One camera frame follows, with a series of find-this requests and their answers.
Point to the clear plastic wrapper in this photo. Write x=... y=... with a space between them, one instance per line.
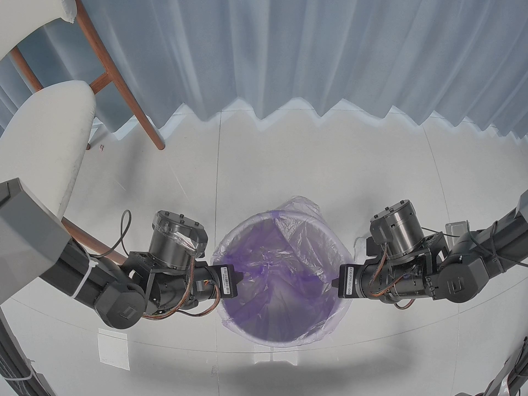
x=359 y=246

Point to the white cushioned wooden chair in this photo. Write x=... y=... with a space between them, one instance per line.
x=49 y=138

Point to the white trash bin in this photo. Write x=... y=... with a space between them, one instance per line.
x=251 y=223

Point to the pale blue curtain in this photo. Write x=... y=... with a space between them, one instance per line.
x=288 y=35

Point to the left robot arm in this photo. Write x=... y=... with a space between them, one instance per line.
x=45 y=254

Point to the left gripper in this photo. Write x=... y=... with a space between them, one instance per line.
x=212 y=281

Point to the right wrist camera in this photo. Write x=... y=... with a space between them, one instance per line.
x=369 y=246

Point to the purple plastic bag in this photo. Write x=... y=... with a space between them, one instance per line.
x=280 y=270

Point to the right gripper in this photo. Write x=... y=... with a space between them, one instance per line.
x=363 y=281

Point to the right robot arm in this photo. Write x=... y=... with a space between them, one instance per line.
x=458 y=281

